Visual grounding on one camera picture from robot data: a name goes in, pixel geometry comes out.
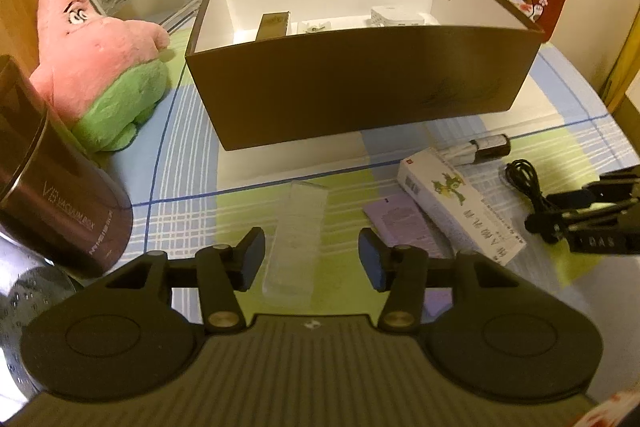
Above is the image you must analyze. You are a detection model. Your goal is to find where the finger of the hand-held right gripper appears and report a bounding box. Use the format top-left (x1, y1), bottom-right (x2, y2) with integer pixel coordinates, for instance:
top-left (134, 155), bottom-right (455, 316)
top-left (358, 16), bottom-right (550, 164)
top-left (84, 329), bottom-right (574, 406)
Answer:
top-left (547, 172), bottom-right (640, 210)
top-left (525, 204), bottom-right (621, 244)

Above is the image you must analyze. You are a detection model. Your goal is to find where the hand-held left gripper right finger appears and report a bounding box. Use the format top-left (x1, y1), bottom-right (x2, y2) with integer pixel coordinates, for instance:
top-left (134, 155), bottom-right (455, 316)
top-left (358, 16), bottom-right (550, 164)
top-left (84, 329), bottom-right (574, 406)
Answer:
top-left (359, 228), bottom-right (546, 334)

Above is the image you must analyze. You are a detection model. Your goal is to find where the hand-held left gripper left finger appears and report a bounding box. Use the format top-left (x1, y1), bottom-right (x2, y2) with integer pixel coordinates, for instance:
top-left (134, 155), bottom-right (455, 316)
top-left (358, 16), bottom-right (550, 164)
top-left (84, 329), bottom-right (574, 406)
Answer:
top-left (80, 227), bottom-right (266, 334)

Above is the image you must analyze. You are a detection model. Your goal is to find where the black cable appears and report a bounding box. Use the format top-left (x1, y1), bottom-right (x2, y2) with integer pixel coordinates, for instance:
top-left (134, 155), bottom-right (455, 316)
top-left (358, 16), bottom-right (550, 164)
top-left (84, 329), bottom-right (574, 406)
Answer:
top-left (502, 160), bottom-right (557, 214)

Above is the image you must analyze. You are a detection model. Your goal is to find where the clear plastic case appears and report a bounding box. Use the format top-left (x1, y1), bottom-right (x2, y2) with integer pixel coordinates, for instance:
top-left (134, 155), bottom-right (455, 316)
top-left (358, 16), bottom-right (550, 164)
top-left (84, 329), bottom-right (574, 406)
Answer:
top-left (262, 180), bottom-right (329, 304)

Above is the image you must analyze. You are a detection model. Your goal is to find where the white carton green print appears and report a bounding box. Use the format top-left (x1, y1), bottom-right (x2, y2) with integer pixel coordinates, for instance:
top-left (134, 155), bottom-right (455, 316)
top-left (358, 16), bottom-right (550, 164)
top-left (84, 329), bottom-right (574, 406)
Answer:
top-left (397, 147), bottom-right (529, 266)

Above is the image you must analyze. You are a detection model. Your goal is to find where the brown bottle white label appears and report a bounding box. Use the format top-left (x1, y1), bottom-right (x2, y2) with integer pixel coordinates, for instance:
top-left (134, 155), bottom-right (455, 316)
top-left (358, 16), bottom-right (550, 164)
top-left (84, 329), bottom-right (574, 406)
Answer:
top-left (440, 133), bottom-right (512, 166)

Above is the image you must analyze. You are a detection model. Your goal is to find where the brown cardboard box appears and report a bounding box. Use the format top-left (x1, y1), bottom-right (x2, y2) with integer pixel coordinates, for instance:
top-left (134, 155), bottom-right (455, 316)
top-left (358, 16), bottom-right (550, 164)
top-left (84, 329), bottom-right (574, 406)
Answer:
top-left (185, 0), bottom-right (545, 152)

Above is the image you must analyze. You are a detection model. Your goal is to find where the gold and white box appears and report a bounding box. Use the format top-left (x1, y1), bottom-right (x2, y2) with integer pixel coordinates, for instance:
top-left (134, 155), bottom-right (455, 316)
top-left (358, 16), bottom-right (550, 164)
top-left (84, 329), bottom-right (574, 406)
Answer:
top-left (256, 11), bottom-right (291, 42)

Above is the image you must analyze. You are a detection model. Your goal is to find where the white router with antennas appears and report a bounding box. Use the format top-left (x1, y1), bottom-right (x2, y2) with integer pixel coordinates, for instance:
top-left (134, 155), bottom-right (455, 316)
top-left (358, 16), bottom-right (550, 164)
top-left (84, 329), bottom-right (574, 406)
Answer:
top-left (369, 4), bottom-right (441, 28)

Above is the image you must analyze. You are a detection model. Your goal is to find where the purple paper leaflet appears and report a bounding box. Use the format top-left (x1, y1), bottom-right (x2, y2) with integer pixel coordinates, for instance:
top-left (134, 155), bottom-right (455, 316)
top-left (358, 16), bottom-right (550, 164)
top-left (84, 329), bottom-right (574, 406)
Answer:
top-left (362, 196), bottom-right (452, 259)

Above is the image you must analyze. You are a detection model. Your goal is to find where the brown cylindrical canister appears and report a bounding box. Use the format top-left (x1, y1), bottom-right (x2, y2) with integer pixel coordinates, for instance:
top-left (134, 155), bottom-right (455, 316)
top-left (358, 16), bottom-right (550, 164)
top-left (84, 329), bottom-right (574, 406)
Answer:
top-left (0, 54), bottom-right (135, 279)

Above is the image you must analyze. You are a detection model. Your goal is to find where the pink starfish plush toy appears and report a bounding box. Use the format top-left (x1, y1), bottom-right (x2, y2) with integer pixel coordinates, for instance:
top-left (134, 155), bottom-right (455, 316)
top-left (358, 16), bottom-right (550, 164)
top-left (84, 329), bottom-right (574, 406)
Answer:
top-left (29, 0), bottom-right (173, 153)

